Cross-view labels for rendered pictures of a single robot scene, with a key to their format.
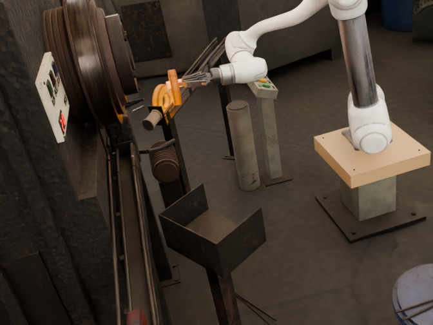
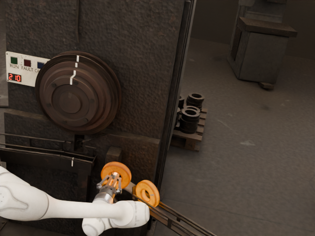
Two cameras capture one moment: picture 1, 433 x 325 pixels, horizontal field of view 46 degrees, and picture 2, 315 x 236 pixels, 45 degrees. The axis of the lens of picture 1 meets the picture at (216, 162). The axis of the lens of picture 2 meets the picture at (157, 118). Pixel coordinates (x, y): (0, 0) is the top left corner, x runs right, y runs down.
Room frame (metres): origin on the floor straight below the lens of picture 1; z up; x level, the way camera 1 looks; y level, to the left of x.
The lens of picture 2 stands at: (2.55, -1.45, 2.01)
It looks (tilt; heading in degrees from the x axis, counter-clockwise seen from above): 27 degrees down; 101
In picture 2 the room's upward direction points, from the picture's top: 9 degrees clockwise
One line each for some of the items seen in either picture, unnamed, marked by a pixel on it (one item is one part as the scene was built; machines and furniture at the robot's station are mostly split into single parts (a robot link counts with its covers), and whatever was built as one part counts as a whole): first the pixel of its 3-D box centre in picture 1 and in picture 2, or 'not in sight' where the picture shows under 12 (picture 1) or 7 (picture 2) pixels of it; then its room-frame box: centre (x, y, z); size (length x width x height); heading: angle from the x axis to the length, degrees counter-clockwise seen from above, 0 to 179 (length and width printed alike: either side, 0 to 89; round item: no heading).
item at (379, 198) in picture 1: (366, 183); not in sight; (2.03, -0.71, 0.16); 0.40 x 0.40 x 0.31; 9
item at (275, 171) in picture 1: (268, 129); not in sight; (2.50, -0.32, 0.31); 0.24 x 0.16 x 0.62; 5
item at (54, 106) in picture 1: (54, 95); (28, 70); (1.40, 0.42, 1.15); 0.26 x 0.02 x 0.18; 5
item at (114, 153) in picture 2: (122, 138); (113, 167); (1.98, 0.38, 0.68); 0.11 x 0.08 x 0.24; 95
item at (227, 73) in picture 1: (225, 74); (102, 202); (2.11, -0.12, 0.83); 0.09 x 0.06 x 0.09; 5
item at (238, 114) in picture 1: (243, 146); not in sight; (2.44, -0.17, 0.26); 0.12 x 0.12 x 0.52
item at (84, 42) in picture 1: (96, 60); (78, 94); (1.75, 0.35, 1.11); 0.47 x 0.06 x 0.47; 5
